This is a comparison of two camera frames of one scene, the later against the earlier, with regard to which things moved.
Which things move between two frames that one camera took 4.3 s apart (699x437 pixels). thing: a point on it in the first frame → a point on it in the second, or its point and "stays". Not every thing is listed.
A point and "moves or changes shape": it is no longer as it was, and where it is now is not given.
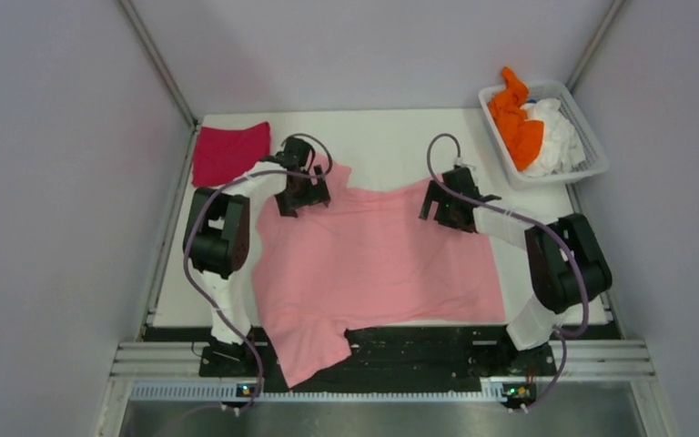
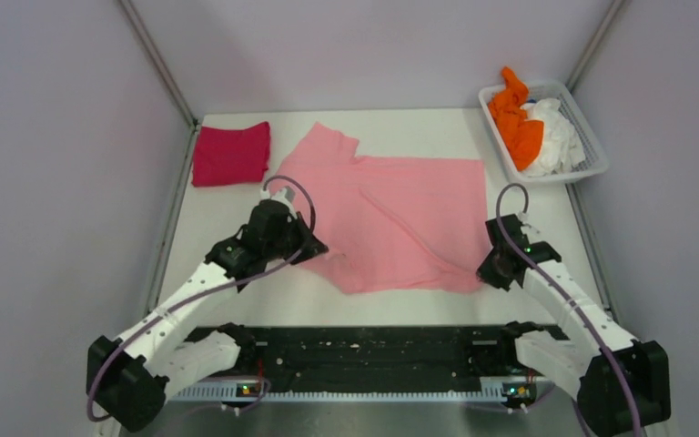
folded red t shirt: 221,154 stays
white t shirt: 562,149 stays
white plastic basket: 596,161 stays
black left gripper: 315,193 → 313,248
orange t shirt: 522,139 stays
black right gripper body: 446,214 → 491,269
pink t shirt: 364,258 moves or changes shape
